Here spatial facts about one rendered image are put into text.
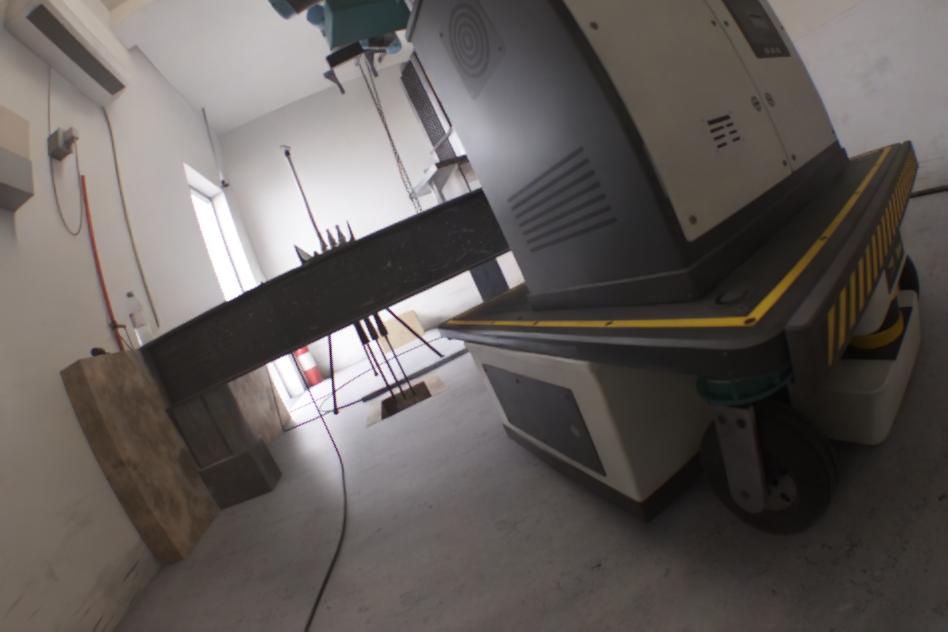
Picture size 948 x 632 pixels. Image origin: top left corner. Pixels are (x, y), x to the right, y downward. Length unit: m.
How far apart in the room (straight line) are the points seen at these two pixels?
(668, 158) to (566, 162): 0.12
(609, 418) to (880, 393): 0.32
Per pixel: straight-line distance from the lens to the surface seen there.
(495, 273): 2.46
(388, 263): 1.42
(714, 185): 0.43
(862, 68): 1.84
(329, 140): 4.53
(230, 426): 1.55
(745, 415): 0.41
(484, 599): 0.64
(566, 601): 0.58
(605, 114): 0.38
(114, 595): 1.33
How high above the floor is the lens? 0.43
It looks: 2 degrees down
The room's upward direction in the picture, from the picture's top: 25 degrees counter-clockwise
